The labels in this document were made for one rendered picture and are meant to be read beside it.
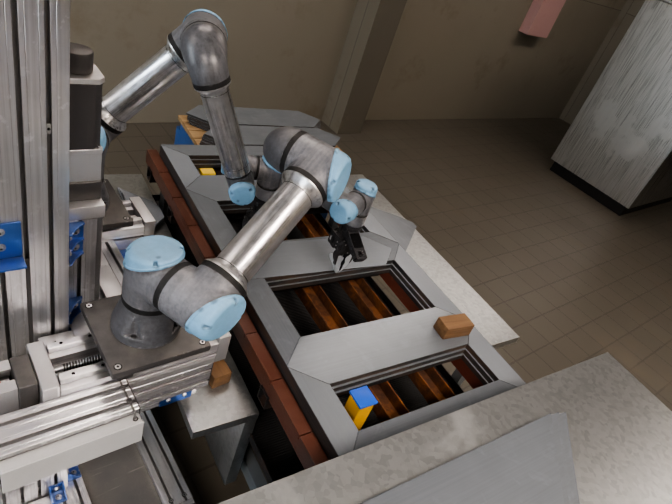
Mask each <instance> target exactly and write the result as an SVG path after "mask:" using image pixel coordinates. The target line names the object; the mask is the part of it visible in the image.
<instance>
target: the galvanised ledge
mask: <svg viewBox="0 0 672 504"><path fill-rule="evenodd" d="M104 179H108V181H109V182H110V184H111V185H112V187H113V189H114V190H115V192H116V193H117V195H118V197H119V198H120V200H121V201H122V199H121V197H120V194H119V192H118V190H117V187H119V188H121V189H124V190H126V191H128V192H131V193H133V194H136V195H138V196H141V197H143V198H146V199H148V200H150V201H153V202H154V204H156V202H155V200H154V198H153V196H152V194H151V192H150V190H149V188H148V186H147V184H146V182H145V180H144V178H143V176H142V174H109V175H104ZM156 205H157V204H156ZM157 235H161V236H167V237H171V238H173V237H172V235H171V233H170V230H169V228H168V226H167V224H166V222H165V220H164V219H163V220H161V221H160V222H159V223H158V224H157V225H156V226H155V230H154V236H157ZM224 361H225V362H226V364H227V365H228V367H229V368H230V370H231V371H232V374H231V378H230V381H229V383H226V384H224V385H221V386H219V387H216V388H213V389H212V388H211V387H210V385H209V384H208V385H206V386H203V387H200V388H197V392H196V393H194V394H192V395H191V396H190V397H187V398H185V399H182V400H179V401H177V403H178V406H179V408H180V411H181V413H182V416H183V419H184V421H185V424H186V427H187V429H188V432H189V434H190V437H191V439H194V438H197V437H200V436H204V435H207V434H210V433H214V432H217V431H220V430H223V429H227V428H230V427H233V426H236V425H240V424H243V423H246V422H249V421H253V420H256V419H258V416H259V411H258V409H257V407H256V405H255V403H254V401H253V399H252V397H251V395H250V393H249V391H248V389H247V386H246V384H245V382H244V380H243V378H242V376H241V374H240V372H239V370H238V368H237V366H236V364H235V362H234V360H233V358H232V356H231V354H230V352H229V350H228V351H227V355H226V358H225V359H224Z"/></svg>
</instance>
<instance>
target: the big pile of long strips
mask: <svg viewBox="0 0 672 504"><path fill-rule="evenodd" d="M234 109H235V113H236V117H237V120H238V124H239V128H240V132H241V136H242V139H243V143H244V146H263V144H264V141H265V139H266V137H267V136H268V134H269V133H270V132H271V131H273V130H275V129H276V128H279V127H284V126H293V127H297V128H300V129H302V130H304V131H306V132H307V133H309V134H311V135H313V136H315V137H316V138H318V139H320V140H322V141H324V142H326V143H328V144H329V145H331V146H333V147H336V145H337V143H338V142H339V140H340V138H341V137H339V136H336V135H334V134H331V133H329V132H326V131H324V130H321V124H320V119H318V118H315V117H313V116H310V115H307V114H305V113H302V112H300V111H292V110H276V109H259V108H243V107H234ZM186 114H187V115H188V116H187V118H188V119H187V120H189V122H188V123H190V125H192V126H195V127H197V128H200V129H202V130H205V131H207V132H206V133H204V134H203V136H202V140H201V141H200V143H199V144H200V145H215V141H214V138H213V135H212V132H211V128H210V125H209V122H208V119H207V115H206V112H205V109H204V106H203V105H198V106H196V107H195V108H193V109H192V110H190V111H188V112H187V113H186Z"/></svg>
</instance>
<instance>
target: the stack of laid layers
mask: <svg viewBox="0 0 672 504"><path fill-rule="evenodd" d="M159 155H160V157H161V158H162V160H163V162H164V164H165V166H166V167H167V169H168V171H169V173H170V175H171V176H172V178H173V180H174V182H175V184H176V186H177V187H178V189H179V191H180V193H181V195H182V196H183V198H184V200H185V202H186V204H187V205H188V207H189V209H190V211H191V213H192V214H193V216H194V218H195V220H196V222H197V223H198V226H199V227H200V229H201V231H202V232H203V234H204V236H205V238H206V240H207V241H208V243H209V245H210V247H211V249H212V250H213V252H214V254H215V257H217V256H218V255H219V254H220V253H221V252H222V251H221V250H220V248H219V246H218V244H217V243H216V241H215V239H214V237H213V236H212V234H211V232H210V230H209V229H208V227H207V225H206V223H205V222H204V220H203V218H202V216H201V215H200V213H199V211H198V209H197V208H196V206H195V204H194V202H193V200H192V199H191V197H190V195H189V193H188V192H187V190H186V188H185V186H184V185H183V183H182V181H181V179H180V178H179V176H178V174H177V172H176V171H175V169H174V167H173V165H172V164H171V162H170V160H169V158H168V157H167V155H166V153H165V151H164V150H163V148H162V146H161V145H160V153H159ZM189 157H190V159H191V160H192V162H193V164H194V165H195V167H196V168H221V161H220V158H219V156H189ZM217 202H218V204H219V206H220V207H221V209H222V210H223V212H224V214H233V213H247V210H249V209H250V207H253V206H248V205H244V206H240V205H237V204H235V203H233V202H232V201H217ZM359 234H360V236H365V237H367V238H369V239H372V240H374V241H376V242H379V243H381V244H383V245H386V246H388V247H390V248H392V250H391V253H390V256H389V258H388V261H387V264H386V265H381V266H372V267H363V268H354V269H345V270H341V271H340V272H338V273H335V271H326V272H317V273H308V274H299V275H289V276H279V277H270V278H264V279H265V280H266V282H267V283H268V285H269V286H270V288H271V290H272V291H278V290H284V289H290V288H297V287H303V286H309V285H315V284H322V283H328V282H334V281H340V280H347V279H353V278H359V277H366V276H372V275H378V274H384V273H389V274H390V275H391V276H392V277H393V279H394V280H395V281H396V282H397V283H398V284H399V286H400V287H401V288H402V289H403V290H404V292H405V293H406V294H407V295H408V296H409V298H410V299H411V300H412V301H413V302H414V303H415V305H416V306H417V307H418V308H419V309H420V310H424V309H428V308H433V307H435V306H434V305H433V304H432V303H431V301H430V300H429V299H428V298H427V297H426V296H425V295H424V293H423V292H422V291H421V290H420V289H419V288H418V287H417V285H416V284H415V283H414V282H413V281H412V280H411V279H410V277H409V276H408V275H407V274H406V273H405V272H404V271H403V269H402V268H401V267H400V266H399V265H398V264H397V263H396V261H395V257H396V253H397V250H398V246H399V243H397V242H394V241H392V240H389V239H387V238H384V237H382V236H379V235H377V234H374V233H372V232H369V231H368V229H367V228H366V227H365V226H363V227H362V229H361V230H360V231H359ZM244 299H245V301H246V309H245V310H246V312H247V313H248V315H249V317H250V319H251V321H252V323H253V324H254V326H255V328H256V330H257V333H259V335H260V337H261V339H262V341H263V342H264V344H265V346H266V348H267V350H268V351H269V353H270V355H271V357H272V359H273V360H274V362H275V364H276V366H277V368H278V369H279V371H280V373H281V375H282V377H283V379H284V380H285V382H286V384H287V386H288V387H289V389H290V391H291V393H292V395H293V396H294V398H295V400H296V402H297V404H298V405H299V407H300V409H301V411H302V413H303V414H304V416H305V418H306V420H307V422H308V423H309V425H310V427H311V429H312V432H314V434H315V436H316V438H317V440H318V441H319V443H320V445H321V447H322V449H323V450H324V452H325V454H326V456H327V458H328V460H331V459H334V458H336V457H339V456H338V455H337V453H336V451H335V449H334V448H333V446H332V444H331V442H330V441H329V439H328V437H327V435H326V434H325V432H324V430H323V428H322V427H321V425H320V423H319V421H318V420H317V418H316V416H315V414H314V413H313V411H312V409H311V407H310V406H309V404H308V402H307V400H306V399H305V397H304V395H303V393H302V392H301V390H300V388H299V386H298V385H297V383H296V381H295V379H294V378H293V376H292V374H291V372H290V371H289V369H288V367H287V365H288V364H287V365H286V364H285V362H284V360H283V358H282V357H281V355H280V353H279V351H278V350H277V348H276V346H275V344H274V343H273V341H272V339H271V337H270V336H269V334H268V332H267V330H266V328H265V327H264V325H263V323H262V321H261V320H260V318H259V316H258V314H257V313H256V311H255V309H254V307H253V306H252V304H251V302H250V300H249V299H248V297H247V295H246V297H245V298H244ZM460 358H461V359H462V360H463V361H464V363H465V364H466V365H467V366H468V367H469V369H470V370H471V371H472V372H473V373H474V374H475V376H476V377H477V378H478V379H479V380H480V382H481V383H482V384H483V385H486V384H488V383H491V382H494V381H496V380H499V379H498V378H497V377H496V376H495V375H494V374H493V372H492V371H491V370H490V369H489V368H488V367H487V366H486V364H485V363H484V362H483V361H482V360H481V359H480V358H479V356H478V355H477V354H476V353H475V352H474V351H473V350H472V348H471V347H470V346H469V345H468V344H466V345H463V346H459V347H456V348H452V349H449V350H446V351H442V352H439V353H435V354H432V355H428V356H425V357H421V358H418V359H415V360H411V361H408V362H404V363H401V364H397V365H394V366H391V367H387V368H384V369H380V370H377V371H373V372H370V373H366V374H363V375H360V376H356V377H353V378H349V379H346V380H342V381H339V382H335V383H332V384H330V385H331V387H332V388H333V390H334V391H335V393H336V395H337V396H341V395H344V394H347V393H349V391H350V390H353V389H357V388H360V387H363V386H366V385H367V386H368V387H370V386H373V385H376V384H380V383H383V382H386V381H389V380H392V379H396V378H399V377H402V376H405V375H409V374H412V373H415V372H418V371H422V370H425V369H428V368H431V367H434V366H438V365H441V364H444V363H447V362H451V361H454V360H457V359H460Z"/></svg>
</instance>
